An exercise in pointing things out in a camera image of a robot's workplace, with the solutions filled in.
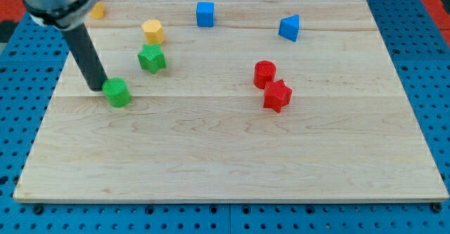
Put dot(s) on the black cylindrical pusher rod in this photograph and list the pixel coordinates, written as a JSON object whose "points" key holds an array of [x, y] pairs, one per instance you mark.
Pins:
{"points": [[86, 57]]}

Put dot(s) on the yellow heart block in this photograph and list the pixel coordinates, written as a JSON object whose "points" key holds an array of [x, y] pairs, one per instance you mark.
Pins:
{"points": [[98, 11]]}

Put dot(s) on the blue cube block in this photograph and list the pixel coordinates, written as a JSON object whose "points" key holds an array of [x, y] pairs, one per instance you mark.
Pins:
{"points": [[205, 14]]}

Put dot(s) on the green cylinder block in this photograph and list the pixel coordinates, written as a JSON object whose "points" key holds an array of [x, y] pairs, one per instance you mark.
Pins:
{"points": [[116, 92]]}

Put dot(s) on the green star block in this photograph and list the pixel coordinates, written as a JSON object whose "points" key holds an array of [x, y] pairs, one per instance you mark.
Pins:
{"points": [[151, 58]]}

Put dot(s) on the yellow hexagon block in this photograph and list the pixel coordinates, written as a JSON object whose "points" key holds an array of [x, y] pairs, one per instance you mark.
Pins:
{"points": [[153, 31]]}

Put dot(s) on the wooden board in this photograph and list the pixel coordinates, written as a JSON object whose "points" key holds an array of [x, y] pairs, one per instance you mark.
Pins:
{"points": [[196, 131]]}

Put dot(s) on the red cylinder block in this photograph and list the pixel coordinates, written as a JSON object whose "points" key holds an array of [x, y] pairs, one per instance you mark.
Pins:
{"points": [[264, 72]]}

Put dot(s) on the red star block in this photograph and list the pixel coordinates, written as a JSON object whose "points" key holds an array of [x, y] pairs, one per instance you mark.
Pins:
{"points": [[276, 95]]}

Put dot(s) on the blue triangle block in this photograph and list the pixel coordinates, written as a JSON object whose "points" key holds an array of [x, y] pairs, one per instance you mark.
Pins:
{"points": [[289, 27]]}

